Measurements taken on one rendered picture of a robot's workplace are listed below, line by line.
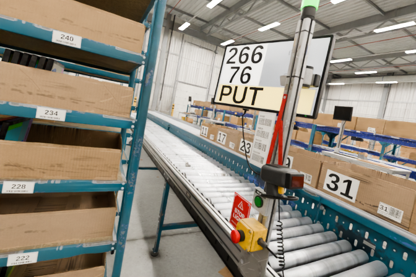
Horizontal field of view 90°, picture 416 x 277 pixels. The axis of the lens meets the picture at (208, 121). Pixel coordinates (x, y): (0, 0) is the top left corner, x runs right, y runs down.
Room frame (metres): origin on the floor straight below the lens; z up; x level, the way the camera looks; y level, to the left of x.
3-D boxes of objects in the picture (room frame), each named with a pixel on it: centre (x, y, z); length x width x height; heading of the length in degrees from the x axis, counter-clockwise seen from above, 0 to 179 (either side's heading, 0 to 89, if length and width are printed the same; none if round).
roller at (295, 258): (0.79, -0.50, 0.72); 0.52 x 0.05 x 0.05; 118
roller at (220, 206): (1.14, -0.32, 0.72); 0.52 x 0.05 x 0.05; 118
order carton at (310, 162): (1.39, -0.70, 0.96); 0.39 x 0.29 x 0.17; 27
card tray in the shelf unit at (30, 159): (0.70, 0.50, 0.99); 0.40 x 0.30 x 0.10; 114
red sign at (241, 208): (0.73, -0.20, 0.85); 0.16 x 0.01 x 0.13; 28
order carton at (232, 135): (2.09, -0.33, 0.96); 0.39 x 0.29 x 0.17; 28
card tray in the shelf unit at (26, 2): (0.71, 0.49, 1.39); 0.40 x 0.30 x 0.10; 117
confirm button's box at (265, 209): (0.67, -0.22, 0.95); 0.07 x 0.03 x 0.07; 28
